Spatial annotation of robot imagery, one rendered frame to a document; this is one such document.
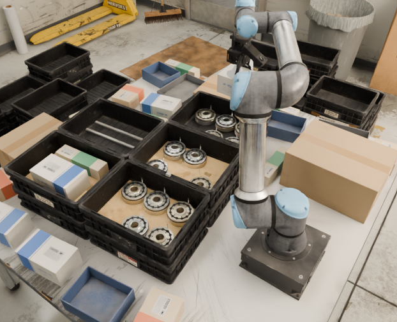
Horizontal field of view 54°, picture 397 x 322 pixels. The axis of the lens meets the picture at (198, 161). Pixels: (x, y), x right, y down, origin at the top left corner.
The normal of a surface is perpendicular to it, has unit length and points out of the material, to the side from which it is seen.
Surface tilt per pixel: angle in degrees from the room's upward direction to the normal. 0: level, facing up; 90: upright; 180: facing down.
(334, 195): 90
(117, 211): 0
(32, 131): 0
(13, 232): 90
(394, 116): 0
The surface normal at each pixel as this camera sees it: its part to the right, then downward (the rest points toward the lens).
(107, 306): 0.00, -0.73
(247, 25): -0.02, 0.67
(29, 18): 0.82, 0.39
